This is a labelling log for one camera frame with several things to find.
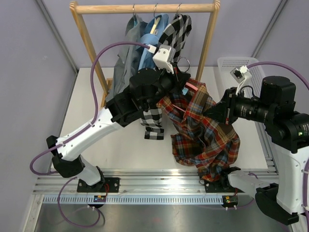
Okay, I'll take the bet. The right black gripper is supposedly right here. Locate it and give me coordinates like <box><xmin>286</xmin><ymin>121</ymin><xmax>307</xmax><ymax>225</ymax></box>
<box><xmin>205</xmin><ymin>87</ymin><xmax>277</xmax><ymax>124</ymax></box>

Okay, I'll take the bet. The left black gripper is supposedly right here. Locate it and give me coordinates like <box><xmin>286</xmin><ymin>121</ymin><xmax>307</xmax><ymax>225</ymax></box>
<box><xmin>143</xmin><ymin>62</ymin><xmax>189</xmax><ymax>110</ymax></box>

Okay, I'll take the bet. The pink hanger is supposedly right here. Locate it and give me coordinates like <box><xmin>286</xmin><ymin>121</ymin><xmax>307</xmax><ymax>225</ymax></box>
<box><xmin>172</xmin><ymin>56</ymin><xmax>199</xmax><ymax>112</ymax></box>

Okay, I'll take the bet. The red plaid shirt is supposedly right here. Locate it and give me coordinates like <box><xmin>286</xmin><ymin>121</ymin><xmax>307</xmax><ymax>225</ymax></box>
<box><xmin>157</xmin><ymin>79</ymin><xmax>240</xmax><ymax>182</ymax></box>

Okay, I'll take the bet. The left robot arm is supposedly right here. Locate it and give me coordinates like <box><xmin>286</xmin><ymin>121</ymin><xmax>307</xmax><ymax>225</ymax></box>
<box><xmin>46</xmin><ymin>68</ymin><xmax>191</xmax><ymax>192</ymax></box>

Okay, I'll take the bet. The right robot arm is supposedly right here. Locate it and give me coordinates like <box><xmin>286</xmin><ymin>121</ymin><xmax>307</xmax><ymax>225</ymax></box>
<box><xmin>203</xmin><ymin>76</ymin><xmax>309</xmax><ymax>225</ymax></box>

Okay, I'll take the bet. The grey shirt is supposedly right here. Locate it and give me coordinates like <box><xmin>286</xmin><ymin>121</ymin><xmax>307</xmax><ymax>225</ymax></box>
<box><xmin>106</xmin><ymin>15</ymin><xmax>147</xmax><ymax>102</ymax></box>

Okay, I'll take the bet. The black white checked shirt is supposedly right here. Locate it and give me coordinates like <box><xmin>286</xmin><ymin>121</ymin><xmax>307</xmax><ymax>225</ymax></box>
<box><xmin>140</xmin><ymin>14</ymin><xmax>192</xmax><ymax>140</ymax></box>

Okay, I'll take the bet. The light blue shirt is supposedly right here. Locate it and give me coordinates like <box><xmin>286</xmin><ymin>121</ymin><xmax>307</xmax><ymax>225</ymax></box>
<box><xmin>137</xmin><ymin>13</ymin><xmax>169</xmax><ymax>75</ymax></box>

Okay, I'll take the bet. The wooden hanger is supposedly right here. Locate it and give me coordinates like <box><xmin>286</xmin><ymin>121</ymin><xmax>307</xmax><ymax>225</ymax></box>
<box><xmin>150</xmin><ymin>3</ymin><xmax>160</xmax><ymax>34</ymax></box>

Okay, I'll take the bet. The white plastic basket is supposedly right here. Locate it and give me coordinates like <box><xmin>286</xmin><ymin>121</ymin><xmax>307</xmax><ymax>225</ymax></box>
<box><xmin>216</xmin><ymin>57</ymin><xmax>265</xmax><ymax>97</ymax></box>

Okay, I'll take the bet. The wooden clothes rack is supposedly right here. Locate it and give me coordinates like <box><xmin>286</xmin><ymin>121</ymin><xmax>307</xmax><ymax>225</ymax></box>
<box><xmin>69</xmin><ymin>0</ymin><xmax>221</xmax><ymax>107</ymax></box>

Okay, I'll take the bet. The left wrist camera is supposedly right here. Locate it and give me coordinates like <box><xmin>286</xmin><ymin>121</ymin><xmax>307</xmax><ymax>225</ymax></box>
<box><xmin>153</xmin><ymin>44</ymin><xmax>176</xmax><ymax>74</ymax></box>

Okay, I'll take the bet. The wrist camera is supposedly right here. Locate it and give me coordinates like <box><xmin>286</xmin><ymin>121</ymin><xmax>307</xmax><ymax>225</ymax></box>
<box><xmin>230</xmin><ymin>65</ymin><xmax>252</xmax><ymax>95</ymax></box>
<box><xmin>153</xmin><ymin>44</ymin><xmax>176</xmax><ymax>74</ymax></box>

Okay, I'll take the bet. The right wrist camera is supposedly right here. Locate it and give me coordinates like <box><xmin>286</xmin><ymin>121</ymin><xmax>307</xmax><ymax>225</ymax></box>
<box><xmin>230</xmin><ymin>65</ymin><xmax>252</xmax><ymax>95</ymax></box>

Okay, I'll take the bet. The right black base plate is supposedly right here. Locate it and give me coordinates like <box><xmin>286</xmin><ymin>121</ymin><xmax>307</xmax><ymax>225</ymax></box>
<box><xmin>204</xmin><ymin>176</ymin><xmax>239</xmax><ymax>194</ymax></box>

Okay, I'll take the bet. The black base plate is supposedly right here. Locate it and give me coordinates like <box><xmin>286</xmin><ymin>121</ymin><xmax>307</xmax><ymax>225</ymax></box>
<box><xmin>77</xmin><ymin>177</ymin><xmax>120</xmax><ymax>193</ymax></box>
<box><xmin>204</xmin><ymin>176</ymin><xmax>239</xmax><ymax>194</ymax></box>

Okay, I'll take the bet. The aluminium rail frame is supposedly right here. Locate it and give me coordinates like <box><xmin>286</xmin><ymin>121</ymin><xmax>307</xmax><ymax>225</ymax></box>
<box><xmin>32</xmin><ymin>141</ymin><xmax>280</xmax><ymax>195</ymax></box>

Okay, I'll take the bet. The white slotted cable duct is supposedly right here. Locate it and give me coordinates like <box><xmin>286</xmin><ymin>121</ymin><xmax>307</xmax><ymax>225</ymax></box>
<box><xmin>43</xmin><ymin>194</ymin><xmax>223</xmax><ymax>205</ymax></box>

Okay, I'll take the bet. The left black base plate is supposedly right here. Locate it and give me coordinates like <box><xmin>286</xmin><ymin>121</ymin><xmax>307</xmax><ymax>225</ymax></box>
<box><xmin>77</xmin><ymin>177</ymin><xmax>120</xmax><ymax>193</ymax></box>

